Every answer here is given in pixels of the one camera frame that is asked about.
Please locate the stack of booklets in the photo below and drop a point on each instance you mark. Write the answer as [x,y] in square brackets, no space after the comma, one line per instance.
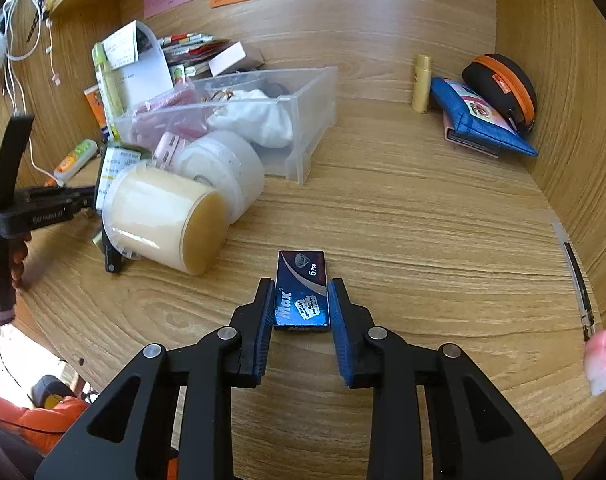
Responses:
[188,55]

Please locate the translucent white round container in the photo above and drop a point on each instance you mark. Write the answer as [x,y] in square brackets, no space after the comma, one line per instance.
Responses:
[228,163]

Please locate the pink wallet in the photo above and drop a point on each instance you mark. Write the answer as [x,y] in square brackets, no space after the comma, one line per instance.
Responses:
[452,135]

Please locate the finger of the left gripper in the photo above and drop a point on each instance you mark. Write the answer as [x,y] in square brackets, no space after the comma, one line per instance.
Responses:
[113,260]

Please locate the yellow-green spray bottle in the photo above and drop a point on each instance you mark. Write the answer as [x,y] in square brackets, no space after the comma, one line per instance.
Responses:
[108,90]

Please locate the small yellow lotion bottle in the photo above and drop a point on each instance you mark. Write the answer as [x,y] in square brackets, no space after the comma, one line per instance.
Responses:
[422,84]

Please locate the white small box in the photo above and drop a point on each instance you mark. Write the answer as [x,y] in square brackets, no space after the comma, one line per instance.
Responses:
[238,57]

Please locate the blue colourful pencil pouch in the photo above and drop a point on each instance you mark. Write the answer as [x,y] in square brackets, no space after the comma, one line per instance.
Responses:
[471,122]

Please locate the pink round compact case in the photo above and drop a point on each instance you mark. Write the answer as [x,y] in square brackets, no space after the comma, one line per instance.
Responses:
[170,146]

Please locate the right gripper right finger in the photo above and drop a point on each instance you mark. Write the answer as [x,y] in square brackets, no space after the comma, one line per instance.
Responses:
[434,411]

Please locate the white drawstring cloth bag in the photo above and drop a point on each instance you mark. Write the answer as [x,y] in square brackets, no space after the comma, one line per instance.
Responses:
[253,116]

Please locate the cream candle jar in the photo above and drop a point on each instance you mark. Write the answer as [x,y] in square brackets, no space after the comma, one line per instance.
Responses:
[180,223]

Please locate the clear plastic storage bin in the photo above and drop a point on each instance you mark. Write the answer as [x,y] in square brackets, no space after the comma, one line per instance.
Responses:
[309,95]

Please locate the dark green glass jar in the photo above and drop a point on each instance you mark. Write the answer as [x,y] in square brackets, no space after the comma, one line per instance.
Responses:
[116,157]

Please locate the white paper sheets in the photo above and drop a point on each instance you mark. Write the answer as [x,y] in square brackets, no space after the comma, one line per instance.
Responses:
[136,64]

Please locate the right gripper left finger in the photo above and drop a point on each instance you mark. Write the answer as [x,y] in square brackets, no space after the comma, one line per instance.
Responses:
[170,405]

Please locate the white orange flat bottle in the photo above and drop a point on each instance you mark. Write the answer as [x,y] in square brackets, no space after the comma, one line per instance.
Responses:
[75,161]

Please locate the black orange zip case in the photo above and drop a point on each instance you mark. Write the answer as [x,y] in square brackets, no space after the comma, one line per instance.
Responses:
[503,84]

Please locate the dark blue razor blade box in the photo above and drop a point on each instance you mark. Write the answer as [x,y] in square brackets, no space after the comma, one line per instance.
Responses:
[301,292]

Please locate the person left hand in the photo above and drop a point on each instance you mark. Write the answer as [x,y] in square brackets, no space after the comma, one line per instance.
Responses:
[13,252]

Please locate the orange tube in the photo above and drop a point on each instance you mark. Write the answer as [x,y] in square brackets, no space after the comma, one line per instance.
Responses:
[94,100]

